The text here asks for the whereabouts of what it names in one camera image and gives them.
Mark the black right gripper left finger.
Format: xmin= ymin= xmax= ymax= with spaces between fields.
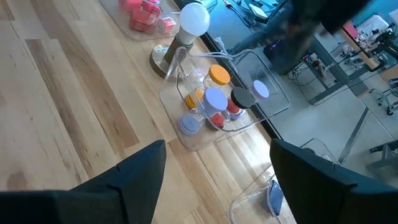
xmin=0 ymin=139 xmax=167 ymax=224

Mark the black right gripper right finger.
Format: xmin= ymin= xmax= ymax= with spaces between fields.
xmin=269 ymin=138 xmax=398 ymax=224

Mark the orange sand hourglass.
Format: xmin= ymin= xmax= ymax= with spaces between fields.
xmin=185 ymin=64 xmax=231 ymax=110

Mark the pink square box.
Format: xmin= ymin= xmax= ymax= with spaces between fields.
xmin=129 ymin=8 xmax=158 ymax=34

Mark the small pink-red wall charger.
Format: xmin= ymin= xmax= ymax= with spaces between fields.
xmin=156 ymin=17 xmax=177 ymax=34

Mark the red rectangular box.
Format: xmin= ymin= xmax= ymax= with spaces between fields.
xmin=119 ymin=0 xmax=142 ymax=13

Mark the red square block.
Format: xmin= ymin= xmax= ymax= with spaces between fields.
xmin=141 ymin=0 xmax=162 ymax=16

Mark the office chair base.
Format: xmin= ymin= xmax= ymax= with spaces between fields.
xmin=369 ymin=77 xmax=398 ymax=116

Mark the clear plastic bin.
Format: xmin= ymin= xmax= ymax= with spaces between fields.
xmin=158 ymin=46 xmax=292 ymax=152
xmin=229 ymin=138 xmax=340 ymax=224
xmin=98 ymin=0 xmax=182 ymax=42

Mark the wooden desk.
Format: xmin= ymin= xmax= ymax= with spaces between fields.
xmin=340 ymin=23 xmax=389 ymax=71

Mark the person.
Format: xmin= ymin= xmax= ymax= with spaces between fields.
xmin=226 ymin=0 xmax=373 ymax=76

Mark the brass lamp with white bulb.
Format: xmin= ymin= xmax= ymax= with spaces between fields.
xmin=149 ymin=2 xmax=211 ymax=79

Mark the white lamp cable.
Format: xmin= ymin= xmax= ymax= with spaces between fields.
xmin=185 ymin=37 xmax=234 ymax=60

